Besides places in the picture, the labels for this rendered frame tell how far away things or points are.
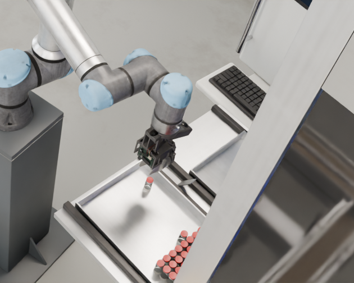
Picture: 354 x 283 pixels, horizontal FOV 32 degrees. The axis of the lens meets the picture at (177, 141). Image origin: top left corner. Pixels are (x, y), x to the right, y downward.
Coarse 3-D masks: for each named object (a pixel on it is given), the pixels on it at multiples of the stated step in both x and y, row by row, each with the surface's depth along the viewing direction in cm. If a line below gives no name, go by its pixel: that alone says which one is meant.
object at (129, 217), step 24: (144, 168) 181; (96, 192) 170; (120, 192) 174; (144, 192) 176; (168, 192) 178; (96, 216) 167; (120, 216) 169; (144, 216) 171; (168, 216) 172; (192, 216) 174; (120, 240) 164; (144, 240) 166; (168, 240) 168; (144, 264) 161
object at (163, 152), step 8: (152, 128) 152; (144, 136) 153; (152, 136) 150; (160, 136) 151; (168, 136) 151; (136, 144) 157; (144, 144) 155; (152, 144) 156; (160, 144) 156; (168, 144) 157; (144, 152) 157; (152, 152) 155; (160, 152) 155; (168, 152) 158; (144, 160) 158; (152, 160) 156; (160, 160) 159; (152, 168) 157
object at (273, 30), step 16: (272, 0) 209; (288, 0) 204; (304, 0) 199; (256, 16) 218; (272, 16) 212; (288, 16) 207; (304, 16) 202; (256, 32) 221; (272, 32) 215; (288, 32) 210; (256, 48) 224; (272, 48) 219; (288, 48) 213; (256, 64) 228; (272, 64) 222; (272, 80) 226
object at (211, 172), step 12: (228, 144) 191; (240, 144) 196; (216, 156) 190; (228, 156) 191; (192, 168) 181; (204, 168) 186; (216, 168) 187; (228, 168) 188; (204, 180) 183; (216, 180) 184; (216, 192) 182
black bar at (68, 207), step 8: (64, 208) 166; (72, 208) 165; (72, 216) 165; (80, 216) 164; (80, 224) 164; (88, 224) 163; (88, 232) 163; (96, 232) 162; (96, 240) 161; (104, 240) 161; (104, 248) 160; (112, 248) 160; (112, 256) 159; (120, 256) 159; (120, 264) 158; (128, 264) 158; (128, 272) 157; (136, 272) 157; (136, 280) 156; (144, 280) 156
